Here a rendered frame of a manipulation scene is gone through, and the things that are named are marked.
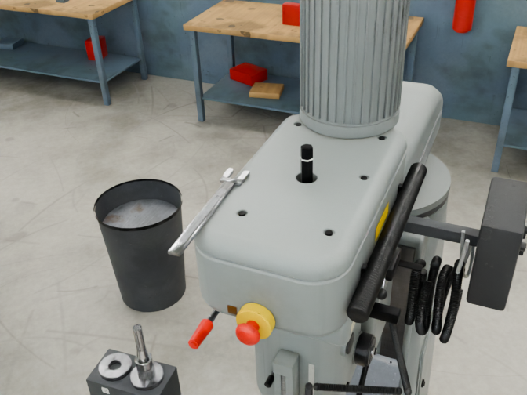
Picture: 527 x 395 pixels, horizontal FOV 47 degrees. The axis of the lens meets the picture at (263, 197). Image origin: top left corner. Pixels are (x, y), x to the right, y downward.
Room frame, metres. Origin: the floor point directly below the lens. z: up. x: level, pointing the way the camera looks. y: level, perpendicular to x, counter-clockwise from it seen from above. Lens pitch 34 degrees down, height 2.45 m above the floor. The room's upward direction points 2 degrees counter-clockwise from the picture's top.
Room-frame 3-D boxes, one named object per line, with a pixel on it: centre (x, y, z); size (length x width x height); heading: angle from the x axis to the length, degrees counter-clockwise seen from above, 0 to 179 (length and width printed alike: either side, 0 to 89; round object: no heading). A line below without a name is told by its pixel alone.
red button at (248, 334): (0.66, 0.03, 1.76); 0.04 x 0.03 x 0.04; 65
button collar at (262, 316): (0.69, 0.02, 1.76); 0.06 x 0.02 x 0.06; 65
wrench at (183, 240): (0.81, 0.09, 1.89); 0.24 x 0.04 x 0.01; 157
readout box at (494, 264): (1.03, -0.51, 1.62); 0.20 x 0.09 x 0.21; 155
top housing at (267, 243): (0.91, -0.08, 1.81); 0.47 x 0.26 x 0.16; 155
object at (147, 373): (1.12, 0.34, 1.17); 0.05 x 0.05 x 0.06
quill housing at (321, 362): (0.90, -0.08, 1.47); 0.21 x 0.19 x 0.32; 65
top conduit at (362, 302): (0.86, -0.22, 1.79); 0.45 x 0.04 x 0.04; 155
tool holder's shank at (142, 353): (1.12, 0.34, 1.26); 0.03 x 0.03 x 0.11
